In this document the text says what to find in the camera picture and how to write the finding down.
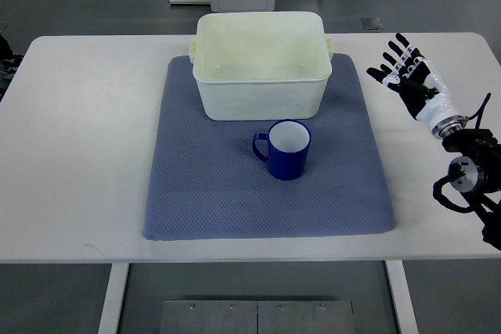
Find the blue quilted mat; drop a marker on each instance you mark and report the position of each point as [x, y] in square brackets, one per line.
[206, 182]

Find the right white table leg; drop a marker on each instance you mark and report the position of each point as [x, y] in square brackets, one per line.
[401, 298]

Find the blue ceramic mug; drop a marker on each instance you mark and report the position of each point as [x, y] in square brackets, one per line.
[284, 148]

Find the black white robotic hand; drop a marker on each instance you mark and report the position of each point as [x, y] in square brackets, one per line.
[420, 86]

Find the grey floor outlet plate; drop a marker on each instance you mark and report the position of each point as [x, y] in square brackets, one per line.
[371, 23]

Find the dark object at left edge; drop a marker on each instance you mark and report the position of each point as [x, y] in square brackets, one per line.
[10, 61]

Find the white table leg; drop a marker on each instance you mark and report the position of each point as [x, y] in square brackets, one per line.
[401, 298]
[112, 305]

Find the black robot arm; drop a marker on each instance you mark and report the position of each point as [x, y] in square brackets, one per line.
[474, 174]

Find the left white table leg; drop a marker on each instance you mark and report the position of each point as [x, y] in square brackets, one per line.
[112, 305]

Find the cream plastic box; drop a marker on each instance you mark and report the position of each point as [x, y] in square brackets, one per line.
[261, 65]

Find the metal floor plate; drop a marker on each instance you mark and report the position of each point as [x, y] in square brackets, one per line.
[254, 316]

